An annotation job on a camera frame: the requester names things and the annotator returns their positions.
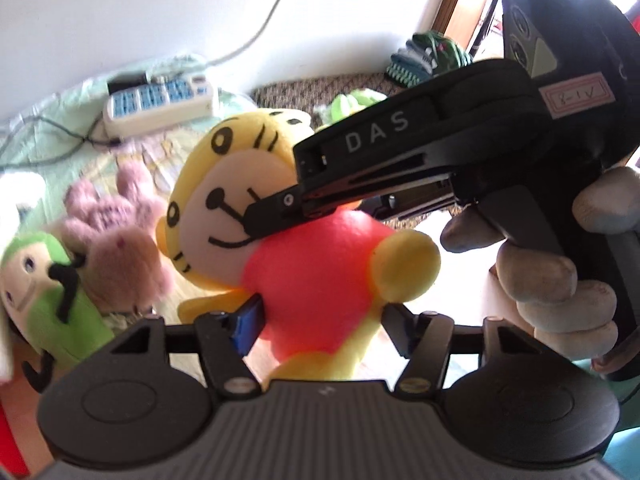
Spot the yellow tiger plush red shirt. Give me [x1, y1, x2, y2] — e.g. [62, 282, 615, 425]
[156, 108, 440, 380]

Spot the gloved right hand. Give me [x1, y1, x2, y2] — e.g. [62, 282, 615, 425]
[440, 167, 639, 380]

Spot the green striped cloth pile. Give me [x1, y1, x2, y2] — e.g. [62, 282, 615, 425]
[385, 30, 473, 88]

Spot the small green frog plush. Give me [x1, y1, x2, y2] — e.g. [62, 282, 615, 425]
[319, 88, 387, 127]

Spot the pink brown bear plush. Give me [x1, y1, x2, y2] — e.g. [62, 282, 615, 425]
[60, 160, 174, 314]

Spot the white power strip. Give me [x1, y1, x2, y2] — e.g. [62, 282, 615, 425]
[102, 74, 219, 140]

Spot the green plush toy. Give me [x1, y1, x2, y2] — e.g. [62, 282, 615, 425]
[1, 232, 114, 393]

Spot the black power adapter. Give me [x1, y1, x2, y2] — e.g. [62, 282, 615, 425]
[106, 72, 149, 96]

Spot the pale green bed sheet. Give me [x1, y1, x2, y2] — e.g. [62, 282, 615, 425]
[1, 56, 257, 232]

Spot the black thin cable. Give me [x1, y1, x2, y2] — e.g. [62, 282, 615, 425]
[0, 109, 122, 168]

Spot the grey wall cable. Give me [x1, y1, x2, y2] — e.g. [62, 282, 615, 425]
[196, 0, 296, 68]

